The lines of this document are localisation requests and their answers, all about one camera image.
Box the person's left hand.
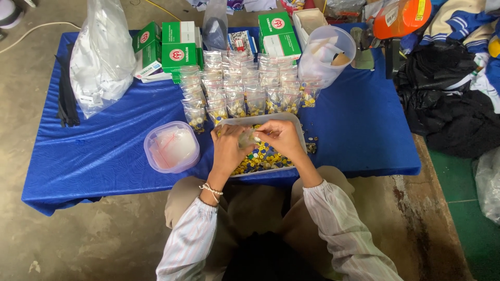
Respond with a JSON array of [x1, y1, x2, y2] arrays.
[[205, 125, 255, 189]]

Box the person's right hand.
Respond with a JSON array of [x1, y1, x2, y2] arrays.
[[253, 119, 310, 162]]

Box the small clear zip bag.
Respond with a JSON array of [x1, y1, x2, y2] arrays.
[[237, 129, 258, 150]]

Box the heap of yellow blue buttons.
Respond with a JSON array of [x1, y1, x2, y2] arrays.
[[230, 124, 294, 176]]

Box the clear rectangular plastic tray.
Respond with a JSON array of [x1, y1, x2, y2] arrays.
[[216, 112, 308, 178]]

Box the rows of button-filled zip bags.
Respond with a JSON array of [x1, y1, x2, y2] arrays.
[[179, 50, 326, 134]]

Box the loose metal buttons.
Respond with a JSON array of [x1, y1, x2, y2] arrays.
[[302, 130, 319, 154]]

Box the stack of empty zip bags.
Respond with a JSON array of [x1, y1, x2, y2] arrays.
[[149, 126, 197, 169]]

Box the lilac square plastic container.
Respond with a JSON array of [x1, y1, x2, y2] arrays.
[[143, 120, 201, 174]]

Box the clear round plastic tub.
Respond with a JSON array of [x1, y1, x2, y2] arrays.
[[297, 25, 357, 90]]

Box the green thread box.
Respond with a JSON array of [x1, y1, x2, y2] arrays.
[[257, 11, 302, 61], [132, 21, 163, 54], [134, 39, 173, 84], [161, 21, 205, 75]]

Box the upright clear plastic bag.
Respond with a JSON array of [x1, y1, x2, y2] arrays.
[[202, 0, 229, 52]]

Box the blue table cloth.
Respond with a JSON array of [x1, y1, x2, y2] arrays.
[[21, 23, 422, 217]]

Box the open white cardboard box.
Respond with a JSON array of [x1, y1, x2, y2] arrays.
[[292, 8, 329, 50]]

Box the heap of fabric and bags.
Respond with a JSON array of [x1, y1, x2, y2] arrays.
[[187, 0, 368, 22]]

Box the large clear bag of labels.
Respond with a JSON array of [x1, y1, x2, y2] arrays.
[[69, 0, 138, 120]]

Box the bundle of black zippers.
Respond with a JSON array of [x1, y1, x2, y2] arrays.
[[54, 42, 81, 129]]

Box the orange plastic-wrapped helmet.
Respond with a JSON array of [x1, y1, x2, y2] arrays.
[[372, 0, 433, 40]]

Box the heap of clothes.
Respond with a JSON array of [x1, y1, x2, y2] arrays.
[[394, 0, 500, 159]]

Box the crumpled clear plastic bag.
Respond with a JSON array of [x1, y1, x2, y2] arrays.
[[472, 146, 500, 226]]

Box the white shoe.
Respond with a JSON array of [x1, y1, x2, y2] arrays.
[[0, 0, 25, 30]]

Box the white string bracelet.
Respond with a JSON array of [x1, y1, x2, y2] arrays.
[[199, 182, 224, 204]]

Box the yellow cable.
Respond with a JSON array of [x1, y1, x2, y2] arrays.
[[144, 0, 183, 22]]

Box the white cable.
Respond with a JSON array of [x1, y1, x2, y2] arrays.
[[0, 21, 81, 54]]

